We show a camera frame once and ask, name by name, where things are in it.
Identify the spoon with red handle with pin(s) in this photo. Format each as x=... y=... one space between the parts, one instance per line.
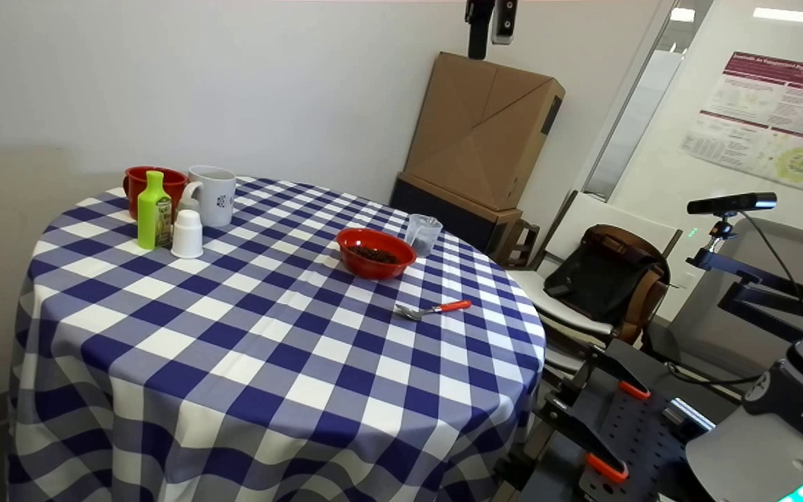
x=462 y=306

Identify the green bottle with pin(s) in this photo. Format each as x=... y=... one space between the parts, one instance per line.
x=151 y=210

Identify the large cardboard box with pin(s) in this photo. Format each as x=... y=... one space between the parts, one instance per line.
x=482 y=129

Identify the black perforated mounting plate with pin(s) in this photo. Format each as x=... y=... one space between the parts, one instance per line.
x=617 y=427

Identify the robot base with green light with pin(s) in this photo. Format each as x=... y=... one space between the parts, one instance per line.
x=758 y=454

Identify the black low cabinet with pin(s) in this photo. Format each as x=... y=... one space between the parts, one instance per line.
x=501 y=236

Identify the wall poster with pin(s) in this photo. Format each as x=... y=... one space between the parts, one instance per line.
x=755 y=118

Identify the small white plastic cup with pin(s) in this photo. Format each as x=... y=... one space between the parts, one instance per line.
x=188 y=236

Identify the white mug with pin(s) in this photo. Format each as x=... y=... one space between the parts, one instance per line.
x=213 y=197

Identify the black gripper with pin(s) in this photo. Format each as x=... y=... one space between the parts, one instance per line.
x=489 y=24

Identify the red bowl with coffee beans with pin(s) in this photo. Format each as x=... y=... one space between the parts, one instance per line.
x=376 y=256

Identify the black camera on tripod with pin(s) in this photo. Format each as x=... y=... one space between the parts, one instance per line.
x=726 y=207

